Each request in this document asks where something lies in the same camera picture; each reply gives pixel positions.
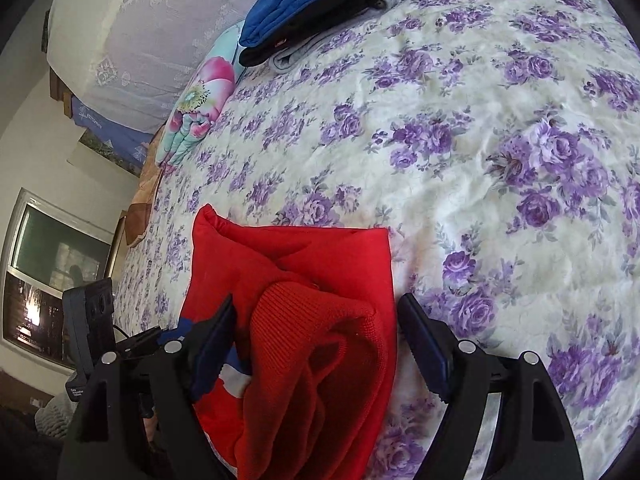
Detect red blue white pants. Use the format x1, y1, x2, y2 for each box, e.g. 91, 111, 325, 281
177, 206, 397, 479

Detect brown quilted pillow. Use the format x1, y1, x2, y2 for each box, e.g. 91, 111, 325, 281
125, 127, 164, 247

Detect folded turquoise floral quilt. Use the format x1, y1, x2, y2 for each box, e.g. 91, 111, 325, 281
155, 21, 244, 168

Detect white lace headboard cover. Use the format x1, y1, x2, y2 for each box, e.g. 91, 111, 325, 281
47, 0, 257, 133

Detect purple floral bedspread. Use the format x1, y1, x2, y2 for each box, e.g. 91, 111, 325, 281
115, 0, 639, 479

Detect folded black garment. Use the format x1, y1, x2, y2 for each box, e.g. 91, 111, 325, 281
240, 0, 378, 67

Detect window with white frame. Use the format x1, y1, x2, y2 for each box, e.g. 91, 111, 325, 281
1, 188, 113, 370

